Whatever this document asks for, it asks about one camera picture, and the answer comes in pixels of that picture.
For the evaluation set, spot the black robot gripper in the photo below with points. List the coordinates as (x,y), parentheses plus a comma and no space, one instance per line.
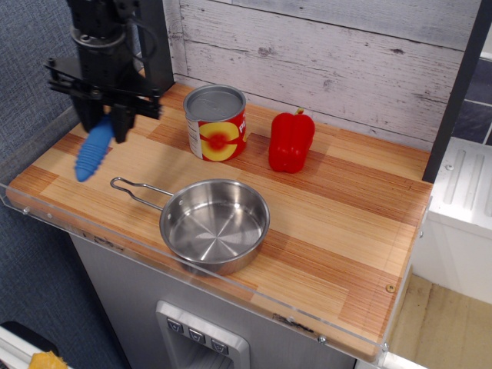
(103,74)

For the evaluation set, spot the blue handled metal fork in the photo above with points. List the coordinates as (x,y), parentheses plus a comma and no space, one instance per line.
(94,149)

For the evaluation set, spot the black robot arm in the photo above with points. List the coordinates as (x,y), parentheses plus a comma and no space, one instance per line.
(137,21)

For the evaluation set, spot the small stainless steel pot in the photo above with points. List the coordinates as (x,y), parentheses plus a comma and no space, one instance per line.
(217,225)

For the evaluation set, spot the red yellow food can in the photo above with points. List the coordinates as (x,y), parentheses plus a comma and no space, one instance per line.
(216,122)

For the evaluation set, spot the red toy bell pepper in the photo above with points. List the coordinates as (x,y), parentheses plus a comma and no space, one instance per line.
(291,139)

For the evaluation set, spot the grey toy fridge cabinet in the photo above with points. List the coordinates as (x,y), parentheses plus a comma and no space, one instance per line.
(163,320)

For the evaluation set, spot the yellow object bottom left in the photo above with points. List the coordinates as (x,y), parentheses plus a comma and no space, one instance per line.
(46,360)

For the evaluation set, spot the white toy sink unit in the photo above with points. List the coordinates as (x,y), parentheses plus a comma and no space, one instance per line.
(453,248)

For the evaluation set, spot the dark vertical post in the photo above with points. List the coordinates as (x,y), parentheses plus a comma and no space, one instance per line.
(465,74)

